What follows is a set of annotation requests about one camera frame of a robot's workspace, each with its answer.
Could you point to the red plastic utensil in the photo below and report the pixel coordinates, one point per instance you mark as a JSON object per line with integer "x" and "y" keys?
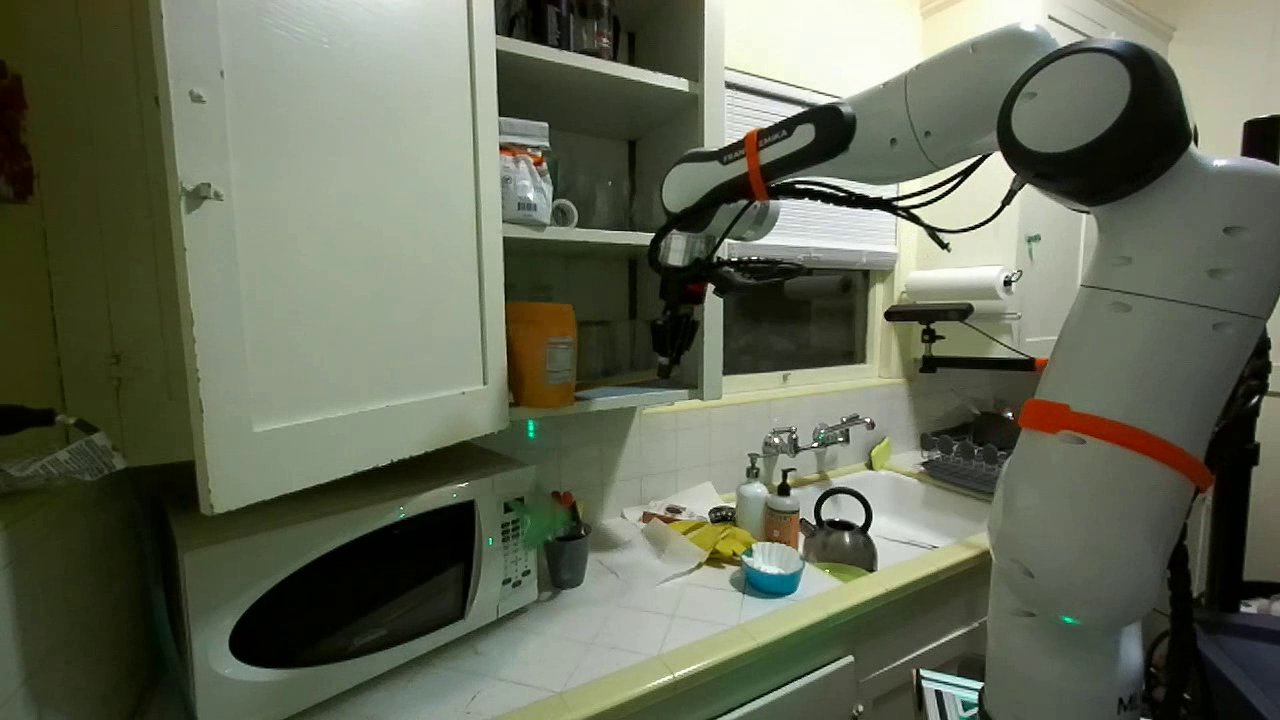
{"x": 570, "y": 509}

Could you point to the white fridge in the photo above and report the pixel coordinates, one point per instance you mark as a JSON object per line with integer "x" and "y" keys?
{"x": 65, "y": 600}

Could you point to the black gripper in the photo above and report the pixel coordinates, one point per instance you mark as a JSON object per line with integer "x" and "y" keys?
{"x": 676, "y": 322}

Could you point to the grey mug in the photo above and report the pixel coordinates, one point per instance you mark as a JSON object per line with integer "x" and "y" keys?
{"x": 570, "y": 563}

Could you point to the clear drinking glasses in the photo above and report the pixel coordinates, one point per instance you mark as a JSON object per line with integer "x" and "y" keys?
{"x": 618, "y": 354}

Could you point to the crumpled plastic bag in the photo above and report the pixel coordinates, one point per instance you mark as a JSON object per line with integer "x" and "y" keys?
{"x": 53, "y": 451}

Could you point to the chrome sink faucet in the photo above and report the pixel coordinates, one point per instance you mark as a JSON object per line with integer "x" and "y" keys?
{"x": 822, "y": 438}

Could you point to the white paper coffee filters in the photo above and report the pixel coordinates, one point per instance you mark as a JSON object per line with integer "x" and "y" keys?
{"x": 774, "y": 555}

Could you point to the white open wall cupboard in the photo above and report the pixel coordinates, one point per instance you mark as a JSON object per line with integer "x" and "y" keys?
{"x": 602, "y": 253}

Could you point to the small green item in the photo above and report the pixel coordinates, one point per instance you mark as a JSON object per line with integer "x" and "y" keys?
{"x": 547, "y": 523}

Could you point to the yellow rubber glove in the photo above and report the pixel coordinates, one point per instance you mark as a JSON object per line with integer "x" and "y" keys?
{"x": 714, "y": 536}

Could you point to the orange snack bag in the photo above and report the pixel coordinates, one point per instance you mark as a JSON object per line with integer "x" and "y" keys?
{"x": 540, "y": 354}

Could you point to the white microwave oven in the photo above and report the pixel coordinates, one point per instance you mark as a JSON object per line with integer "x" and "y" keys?
{"x": 363, "y": 585}

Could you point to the Starbucks coffee packet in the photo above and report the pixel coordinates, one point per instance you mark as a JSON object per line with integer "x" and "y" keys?
{"x": 662, "y": 517}

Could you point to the white kitchen sink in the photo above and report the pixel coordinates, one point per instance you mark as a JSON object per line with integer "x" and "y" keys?
{"x": 915, "y": 514}

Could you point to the white paper towel roll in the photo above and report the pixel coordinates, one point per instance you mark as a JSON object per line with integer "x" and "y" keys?
{"x": 955, "y": 286}

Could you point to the tall white cabinet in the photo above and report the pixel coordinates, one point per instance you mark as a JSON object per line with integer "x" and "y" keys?
{"x": 1061, "y": 283}

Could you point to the blue bowl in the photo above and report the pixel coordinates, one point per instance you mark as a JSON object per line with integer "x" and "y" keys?
{"x": 774, "y": 572}

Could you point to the white cupboard door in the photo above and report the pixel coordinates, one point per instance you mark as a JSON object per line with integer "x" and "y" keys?
{"x": 332, "y": 253}

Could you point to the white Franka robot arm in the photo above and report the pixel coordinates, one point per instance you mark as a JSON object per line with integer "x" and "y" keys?
{"x": 1135, "y": 465}

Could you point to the white window blind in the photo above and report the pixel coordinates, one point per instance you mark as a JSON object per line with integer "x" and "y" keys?
{"x": 812, "y": 235}

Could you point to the orange pump soap bottle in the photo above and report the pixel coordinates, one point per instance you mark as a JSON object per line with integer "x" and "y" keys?
{"x": 783, "y": 523}

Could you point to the white counter drawers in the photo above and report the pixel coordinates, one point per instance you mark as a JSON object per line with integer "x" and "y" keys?
{"x": 826, "y": 683}

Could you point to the dark jars on shelf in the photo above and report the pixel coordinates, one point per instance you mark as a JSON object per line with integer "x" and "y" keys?
{"x": 567, "y": 24}

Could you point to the white pump soap bottle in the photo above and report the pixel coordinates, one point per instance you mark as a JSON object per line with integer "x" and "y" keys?
{"x": 753, "y": 507}

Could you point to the white printed mug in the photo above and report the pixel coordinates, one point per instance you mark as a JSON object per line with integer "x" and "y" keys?
{"x": 526, "y": 183}

